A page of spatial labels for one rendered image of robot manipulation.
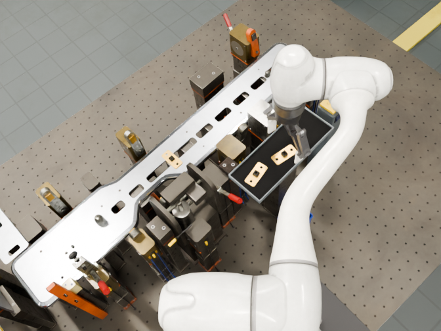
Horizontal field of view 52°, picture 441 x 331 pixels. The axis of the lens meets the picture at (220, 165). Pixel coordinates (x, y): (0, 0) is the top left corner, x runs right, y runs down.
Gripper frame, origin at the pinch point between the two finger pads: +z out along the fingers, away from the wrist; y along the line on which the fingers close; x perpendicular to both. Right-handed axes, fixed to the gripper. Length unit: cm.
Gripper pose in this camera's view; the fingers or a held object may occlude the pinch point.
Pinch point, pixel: (285, 144)
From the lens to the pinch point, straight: 142.8
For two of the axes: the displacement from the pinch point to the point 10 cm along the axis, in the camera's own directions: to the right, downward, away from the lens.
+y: -5.6, -7.1, 4.2
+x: -8.2, 5.3, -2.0
